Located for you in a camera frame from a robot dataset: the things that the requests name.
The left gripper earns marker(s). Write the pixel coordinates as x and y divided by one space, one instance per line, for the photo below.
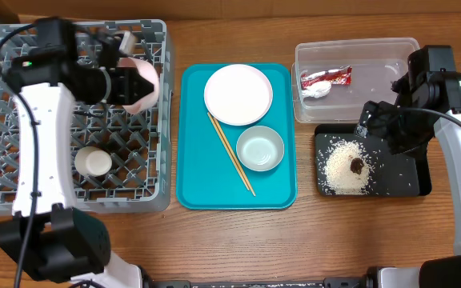
129 94

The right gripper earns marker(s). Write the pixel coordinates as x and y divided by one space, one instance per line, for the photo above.
377 120

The pink small bowl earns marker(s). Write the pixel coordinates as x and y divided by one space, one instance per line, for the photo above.
148 72

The brown food scrap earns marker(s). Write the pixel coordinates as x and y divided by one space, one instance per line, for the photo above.
357 165

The white rice pile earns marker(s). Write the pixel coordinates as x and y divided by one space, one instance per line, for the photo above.
334 167

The red snack wrapper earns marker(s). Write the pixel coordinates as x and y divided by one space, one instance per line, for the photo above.
339 76

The white tissue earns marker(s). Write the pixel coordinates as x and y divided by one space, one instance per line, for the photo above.
317 90

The white cup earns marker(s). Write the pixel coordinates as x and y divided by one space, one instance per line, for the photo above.
92 161

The wooden chopstick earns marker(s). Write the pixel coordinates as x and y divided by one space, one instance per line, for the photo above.
230 154
234 154

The grey bowl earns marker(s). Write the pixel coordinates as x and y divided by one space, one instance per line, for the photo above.
260 148

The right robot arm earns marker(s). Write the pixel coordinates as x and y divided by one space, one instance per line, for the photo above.
428 106

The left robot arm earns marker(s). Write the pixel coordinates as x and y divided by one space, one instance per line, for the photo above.
47 236

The grey dishwasher rack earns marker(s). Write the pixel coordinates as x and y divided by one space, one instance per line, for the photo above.
139 144

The black tray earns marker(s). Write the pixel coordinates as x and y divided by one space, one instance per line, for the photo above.
396 175

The clear plastic bin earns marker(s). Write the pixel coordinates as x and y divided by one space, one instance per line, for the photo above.
371 66

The large white plate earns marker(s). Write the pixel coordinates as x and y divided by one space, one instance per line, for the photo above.
238 94

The teal plastic tray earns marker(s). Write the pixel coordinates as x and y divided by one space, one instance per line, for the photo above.
206 177

